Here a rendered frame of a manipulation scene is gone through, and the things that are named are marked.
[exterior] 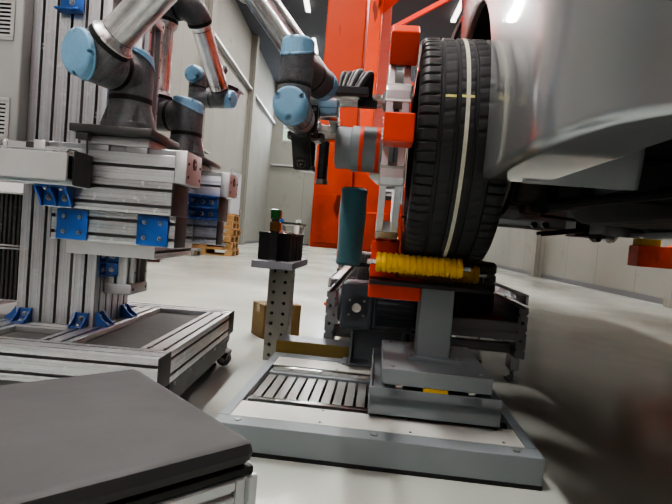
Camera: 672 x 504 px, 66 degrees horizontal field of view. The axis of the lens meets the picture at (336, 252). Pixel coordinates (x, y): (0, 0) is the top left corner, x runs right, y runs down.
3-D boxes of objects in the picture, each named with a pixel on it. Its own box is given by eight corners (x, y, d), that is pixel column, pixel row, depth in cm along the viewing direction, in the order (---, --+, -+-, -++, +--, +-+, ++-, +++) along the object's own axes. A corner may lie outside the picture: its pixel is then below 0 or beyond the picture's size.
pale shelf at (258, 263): (292, 270, 205) (292, 263, 205) (250, 267, 207) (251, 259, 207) (307, 264, 248) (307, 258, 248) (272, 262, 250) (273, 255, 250)
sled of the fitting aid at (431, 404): (499, 431, 140) (502, 396, 139) (367, 416, 143) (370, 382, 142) (468, 380, 189) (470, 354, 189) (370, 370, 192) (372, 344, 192)
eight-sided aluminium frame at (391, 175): (399, 240, 132) (417, 27, 131) (373, 238, 133) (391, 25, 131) (393, 239, 187) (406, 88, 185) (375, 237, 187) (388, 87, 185)
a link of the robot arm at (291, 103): (308, 81, 108) (305, 122, 108) (315, 95, 119) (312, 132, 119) (272, 79, 109) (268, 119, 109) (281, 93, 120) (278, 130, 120)
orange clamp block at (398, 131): (411, 148, 132) (413, 142, 123) (381, 146, 132) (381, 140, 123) (413, 121, 131) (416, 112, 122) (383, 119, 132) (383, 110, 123)
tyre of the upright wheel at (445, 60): (494, 293, 132) (532, 17, 117) (402, 285, 134) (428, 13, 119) (459, 240, 196) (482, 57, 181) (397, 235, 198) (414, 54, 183)
